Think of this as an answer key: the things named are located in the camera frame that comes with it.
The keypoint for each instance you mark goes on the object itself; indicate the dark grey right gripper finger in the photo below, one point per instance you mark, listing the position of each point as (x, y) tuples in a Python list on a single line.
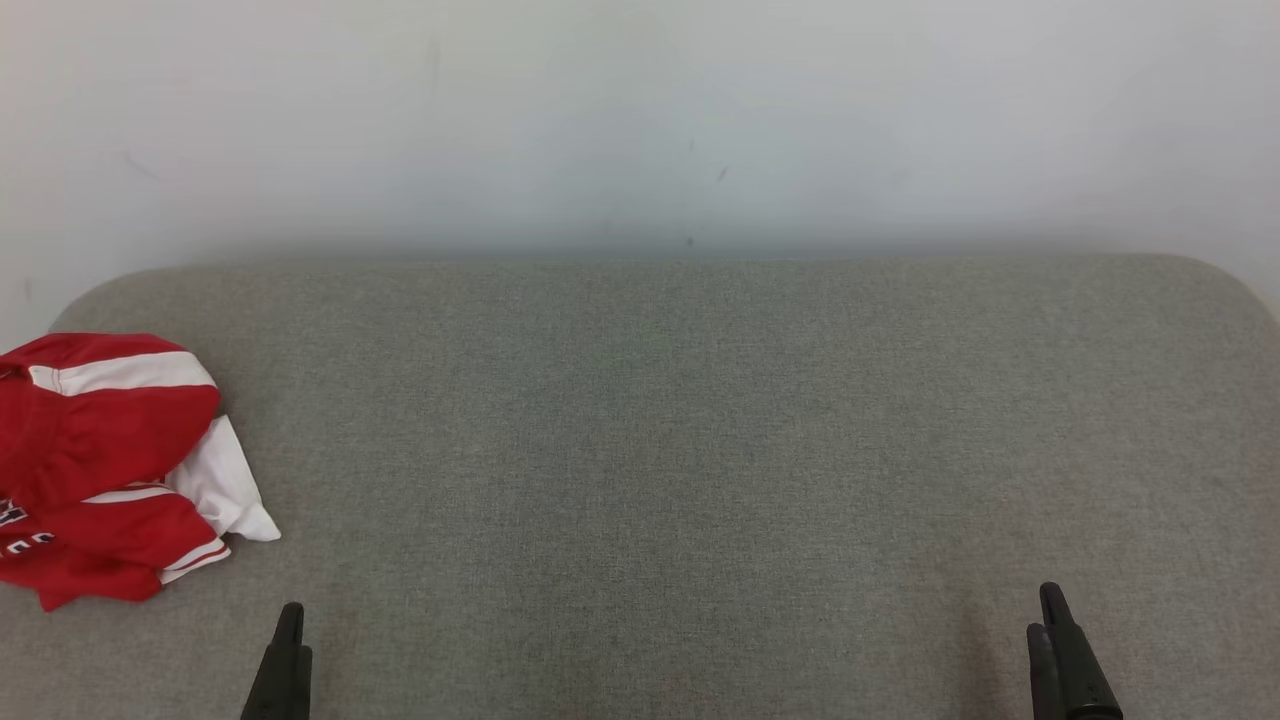
[(1044, 680), (1082, 680)]

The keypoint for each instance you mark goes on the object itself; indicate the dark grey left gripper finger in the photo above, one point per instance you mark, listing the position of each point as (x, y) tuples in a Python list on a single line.
[(304, 690), (277, 670)]

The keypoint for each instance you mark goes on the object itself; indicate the red basketball jersey white trim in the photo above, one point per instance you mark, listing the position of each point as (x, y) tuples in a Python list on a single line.
[(120, 545)]

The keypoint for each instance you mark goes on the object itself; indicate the red shorts with white stripe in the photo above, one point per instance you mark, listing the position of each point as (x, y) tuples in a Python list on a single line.
[(100, 430)]

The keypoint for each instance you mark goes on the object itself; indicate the grey fabric sofa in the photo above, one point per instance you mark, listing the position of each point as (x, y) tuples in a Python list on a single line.
[(700, 450)]

